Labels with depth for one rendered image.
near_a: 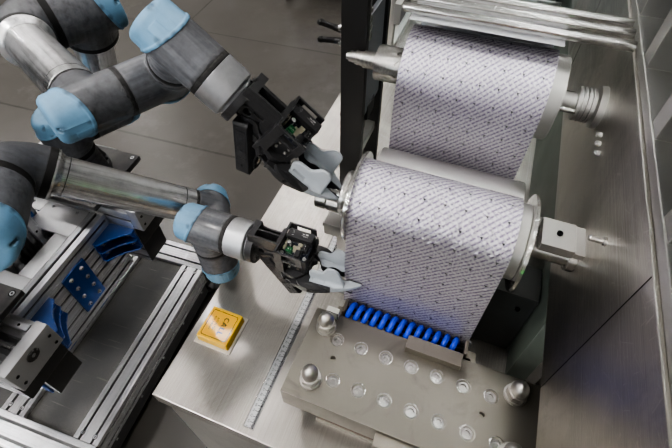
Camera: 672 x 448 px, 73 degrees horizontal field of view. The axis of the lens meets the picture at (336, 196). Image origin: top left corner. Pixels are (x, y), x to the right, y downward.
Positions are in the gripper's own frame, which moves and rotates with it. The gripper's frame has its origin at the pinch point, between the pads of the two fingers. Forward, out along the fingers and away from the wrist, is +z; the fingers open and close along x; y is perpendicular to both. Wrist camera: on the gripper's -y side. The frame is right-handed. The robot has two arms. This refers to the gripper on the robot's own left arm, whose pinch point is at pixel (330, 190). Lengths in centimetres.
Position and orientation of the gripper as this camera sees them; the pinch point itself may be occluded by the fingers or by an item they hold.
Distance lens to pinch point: 71.3
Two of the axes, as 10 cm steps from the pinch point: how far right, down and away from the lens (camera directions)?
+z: 7.2, 6.3, 3.0
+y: 6.0, -3.3, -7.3
